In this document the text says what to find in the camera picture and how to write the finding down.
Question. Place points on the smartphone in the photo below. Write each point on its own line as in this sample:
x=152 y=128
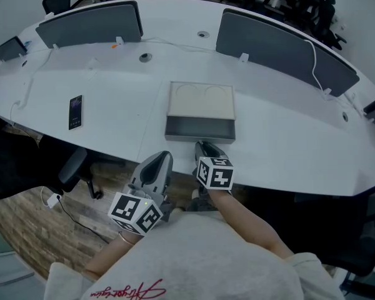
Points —
x=75 y=112

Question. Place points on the person's right shoe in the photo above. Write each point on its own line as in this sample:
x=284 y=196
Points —
x=203 y=203

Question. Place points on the person's left forearm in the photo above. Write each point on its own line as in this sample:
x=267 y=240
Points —
x=112 y=255

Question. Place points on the person's light grey shirt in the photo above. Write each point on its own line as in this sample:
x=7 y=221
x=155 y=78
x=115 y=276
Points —
x=200 y=255

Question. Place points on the person's left shoe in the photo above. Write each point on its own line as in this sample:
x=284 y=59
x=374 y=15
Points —
x=178 y=210

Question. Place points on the black mesh office chair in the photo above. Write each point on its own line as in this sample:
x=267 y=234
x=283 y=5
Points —
x=347 y=230

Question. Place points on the person's shoe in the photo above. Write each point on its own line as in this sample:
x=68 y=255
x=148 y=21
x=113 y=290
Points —
x=203 y=203
x=178 y=210

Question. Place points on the white power adapter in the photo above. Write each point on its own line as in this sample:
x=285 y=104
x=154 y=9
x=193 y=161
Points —
x=52 y=201

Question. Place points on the person's right forearm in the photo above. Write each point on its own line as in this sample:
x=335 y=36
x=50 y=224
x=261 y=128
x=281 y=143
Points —
x=247 y=223

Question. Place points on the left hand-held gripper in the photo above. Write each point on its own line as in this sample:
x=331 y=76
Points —
x=125 y=209

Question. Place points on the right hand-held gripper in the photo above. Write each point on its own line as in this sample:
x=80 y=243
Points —
x=218 y=175

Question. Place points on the small blue object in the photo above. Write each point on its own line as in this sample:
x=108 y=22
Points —
x=28 y=44

